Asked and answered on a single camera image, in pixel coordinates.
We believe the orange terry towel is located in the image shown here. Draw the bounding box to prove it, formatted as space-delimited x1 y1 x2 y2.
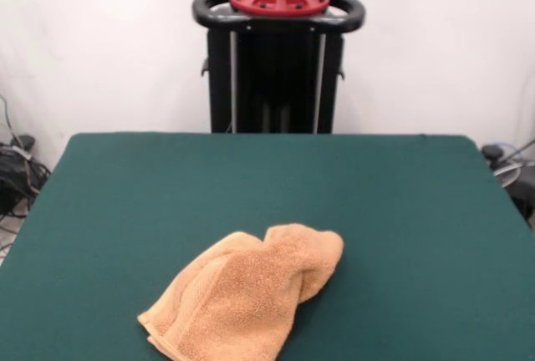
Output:
136 222 345 361

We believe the dark green table cloth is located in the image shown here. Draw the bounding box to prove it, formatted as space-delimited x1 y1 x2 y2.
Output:
0 132 535 361

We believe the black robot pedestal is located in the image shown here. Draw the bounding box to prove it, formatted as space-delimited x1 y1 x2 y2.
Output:
191 0 368 135

